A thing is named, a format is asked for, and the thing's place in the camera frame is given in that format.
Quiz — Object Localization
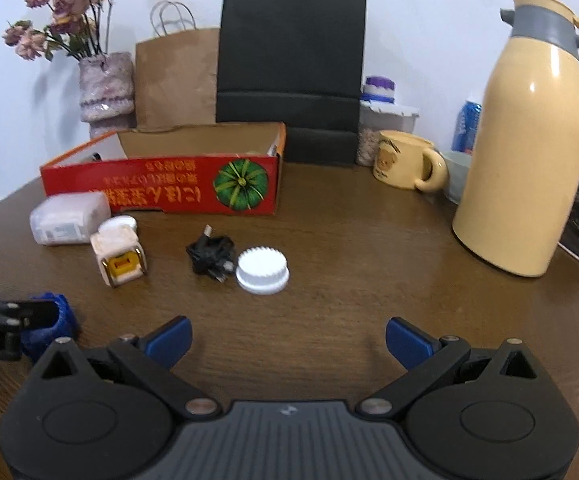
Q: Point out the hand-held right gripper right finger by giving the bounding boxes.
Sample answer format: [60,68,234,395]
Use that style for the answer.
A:
[358,316,539,418]

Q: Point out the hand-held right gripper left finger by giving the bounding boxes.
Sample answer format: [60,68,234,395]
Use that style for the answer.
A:
[40,315,220,418]

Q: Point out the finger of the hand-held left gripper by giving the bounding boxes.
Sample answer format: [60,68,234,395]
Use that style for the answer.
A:
[0,298,58,333]

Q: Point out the blue bottle cap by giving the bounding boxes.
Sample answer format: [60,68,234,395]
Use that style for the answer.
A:
[20,292,81,364]

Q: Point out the translucent white plastic box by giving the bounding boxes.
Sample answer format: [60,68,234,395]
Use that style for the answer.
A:
[29,191,112,247]

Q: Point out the white charger plug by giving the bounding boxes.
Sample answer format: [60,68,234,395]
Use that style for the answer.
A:
[90,225,149,289]

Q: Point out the red cardboard box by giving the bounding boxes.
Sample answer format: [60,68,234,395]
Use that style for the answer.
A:
[40,121,288,216]

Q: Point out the white bowl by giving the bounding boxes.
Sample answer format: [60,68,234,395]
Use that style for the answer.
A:
[439,149,473,206]

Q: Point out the yellow bear mug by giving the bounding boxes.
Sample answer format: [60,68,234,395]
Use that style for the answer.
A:
[372,129,449,194]

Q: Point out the clear container with white lid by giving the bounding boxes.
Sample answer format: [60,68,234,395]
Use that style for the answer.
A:
[355,101,421,167]

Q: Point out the pink marbled vase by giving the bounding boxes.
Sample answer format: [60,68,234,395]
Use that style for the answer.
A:
[78,51,136,139]

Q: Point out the blue drink can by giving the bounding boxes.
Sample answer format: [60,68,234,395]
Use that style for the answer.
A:
[451,92,483,156]

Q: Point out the yellow thermos jug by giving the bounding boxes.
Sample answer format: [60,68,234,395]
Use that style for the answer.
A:
[451,0,579,279]

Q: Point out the purple-capped jar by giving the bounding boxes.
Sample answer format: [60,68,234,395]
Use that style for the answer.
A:
[361,75,397,104]

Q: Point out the brown paper bag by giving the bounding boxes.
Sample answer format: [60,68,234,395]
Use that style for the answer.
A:
[134,0,221,134]

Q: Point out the dried pink roses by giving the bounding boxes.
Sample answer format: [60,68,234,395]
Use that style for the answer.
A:
[2,0,118,62]

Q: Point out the black paper bag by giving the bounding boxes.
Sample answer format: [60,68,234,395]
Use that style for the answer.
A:
[215,0,368,167]

